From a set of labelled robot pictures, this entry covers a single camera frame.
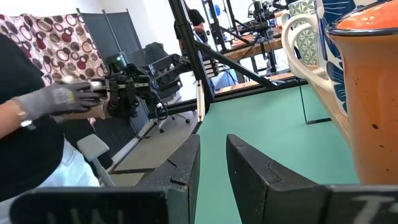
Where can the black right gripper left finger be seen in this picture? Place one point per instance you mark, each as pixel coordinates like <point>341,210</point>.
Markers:
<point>174,199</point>

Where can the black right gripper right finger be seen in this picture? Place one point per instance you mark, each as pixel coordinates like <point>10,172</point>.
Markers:
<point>261,193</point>

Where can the orange speckled mug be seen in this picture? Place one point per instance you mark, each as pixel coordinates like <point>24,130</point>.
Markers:
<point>373,109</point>

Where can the white mug blue floral print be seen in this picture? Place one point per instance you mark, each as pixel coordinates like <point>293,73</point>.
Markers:
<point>334,71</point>

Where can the white mug green geometric pattern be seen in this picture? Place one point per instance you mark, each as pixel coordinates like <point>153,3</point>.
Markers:
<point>306,43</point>

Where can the person's forearm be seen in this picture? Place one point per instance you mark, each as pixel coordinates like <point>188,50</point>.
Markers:
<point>7,119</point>

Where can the green table mat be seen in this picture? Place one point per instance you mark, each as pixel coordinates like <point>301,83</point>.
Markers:
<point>264,140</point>

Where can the black chair grey armrest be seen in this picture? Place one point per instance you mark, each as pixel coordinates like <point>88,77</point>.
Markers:
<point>93,146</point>

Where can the wooden shelf riser black legs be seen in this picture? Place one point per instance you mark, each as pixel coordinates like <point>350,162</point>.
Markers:
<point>337,112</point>

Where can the dark office chair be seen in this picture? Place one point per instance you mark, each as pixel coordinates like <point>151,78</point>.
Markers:
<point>155,49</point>

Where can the person's hand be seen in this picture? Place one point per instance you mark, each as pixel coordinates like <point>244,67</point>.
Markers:
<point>56,99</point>

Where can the wristwatch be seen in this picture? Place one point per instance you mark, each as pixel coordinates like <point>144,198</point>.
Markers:
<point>24,119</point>

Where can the dark folding partition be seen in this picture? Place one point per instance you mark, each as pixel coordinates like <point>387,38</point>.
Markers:
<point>124,34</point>

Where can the background robot workstation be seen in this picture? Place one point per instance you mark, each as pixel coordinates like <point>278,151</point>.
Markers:
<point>258,15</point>

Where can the circle patterned curtain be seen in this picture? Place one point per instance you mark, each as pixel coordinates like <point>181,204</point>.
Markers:
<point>62,40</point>

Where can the white frame bracket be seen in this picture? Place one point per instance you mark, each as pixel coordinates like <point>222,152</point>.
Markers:
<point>201,101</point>

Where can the black metal table frame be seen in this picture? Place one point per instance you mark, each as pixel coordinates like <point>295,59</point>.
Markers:
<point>191,46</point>

